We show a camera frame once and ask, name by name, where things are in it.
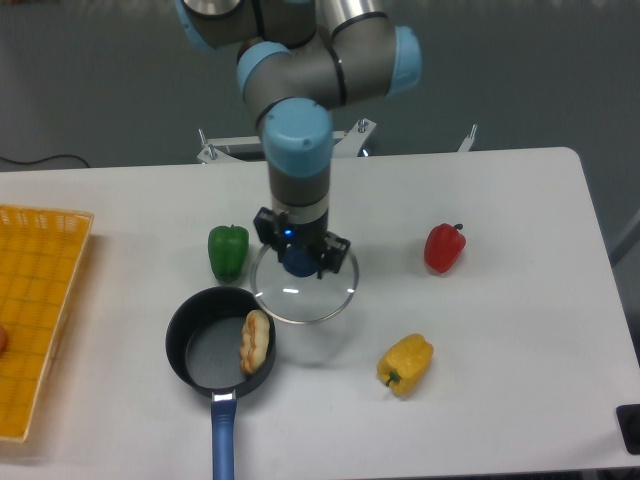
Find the black object at table edge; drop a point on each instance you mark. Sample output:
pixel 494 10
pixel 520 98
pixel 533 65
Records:
pixel 628 417

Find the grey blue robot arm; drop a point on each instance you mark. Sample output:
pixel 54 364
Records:
pixel 298 61

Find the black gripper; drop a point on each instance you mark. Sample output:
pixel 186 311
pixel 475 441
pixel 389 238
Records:
pixel 278 233

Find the yellow plastic basket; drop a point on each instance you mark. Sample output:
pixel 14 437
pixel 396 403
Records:
pixel 41 252

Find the yellow bell pepper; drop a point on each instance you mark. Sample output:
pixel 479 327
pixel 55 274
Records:
pixel 403 366

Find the glass pot lid blue knob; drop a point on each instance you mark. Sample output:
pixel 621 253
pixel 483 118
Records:
pixel 301 300

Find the white metal base frame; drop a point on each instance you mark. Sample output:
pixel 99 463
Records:
pixel 347 144

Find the black saucepan blue handle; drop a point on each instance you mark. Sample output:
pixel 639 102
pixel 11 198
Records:
pixel 202 345

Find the toy bread pastry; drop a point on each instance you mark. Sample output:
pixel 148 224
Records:
pixel 255 342

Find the red bell pepper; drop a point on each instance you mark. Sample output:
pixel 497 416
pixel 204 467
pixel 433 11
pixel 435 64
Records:
pixel 443 247

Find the green bell pepper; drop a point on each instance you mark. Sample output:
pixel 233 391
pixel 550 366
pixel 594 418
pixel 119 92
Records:
pixel 227 251

